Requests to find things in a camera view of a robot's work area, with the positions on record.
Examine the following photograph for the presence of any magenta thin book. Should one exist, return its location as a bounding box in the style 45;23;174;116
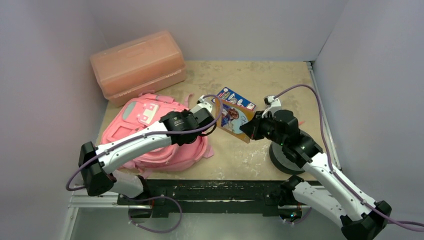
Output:
216;100;255;144

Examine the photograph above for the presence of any pink student backpack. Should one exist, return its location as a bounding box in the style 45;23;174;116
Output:
100;91;215;180

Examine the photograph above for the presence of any blue comic book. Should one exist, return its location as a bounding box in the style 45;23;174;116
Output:
217;87;256;111

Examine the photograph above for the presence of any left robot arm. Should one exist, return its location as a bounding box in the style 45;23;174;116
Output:
77;105;217;205

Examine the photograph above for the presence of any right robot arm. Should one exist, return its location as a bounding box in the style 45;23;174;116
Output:
239;110;392;240

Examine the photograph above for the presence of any dark grey tape roll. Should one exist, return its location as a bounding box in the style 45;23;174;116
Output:
268;131;306;175

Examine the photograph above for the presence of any orange translucent plastic box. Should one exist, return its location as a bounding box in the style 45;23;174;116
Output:
90;30;187;107

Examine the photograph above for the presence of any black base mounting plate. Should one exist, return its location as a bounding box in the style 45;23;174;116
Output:
117;179;308;222

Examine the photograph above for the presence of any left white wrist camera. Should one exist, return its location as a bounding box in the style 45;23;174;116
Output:
191;95;214;114

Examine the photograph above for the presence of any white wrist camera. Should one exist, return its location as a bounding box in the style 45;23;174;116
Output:
261;95;282;119
191;95;214;114

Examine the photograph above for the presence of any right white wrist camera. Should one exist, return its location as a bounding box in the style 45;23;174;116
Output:
261;95;282;119

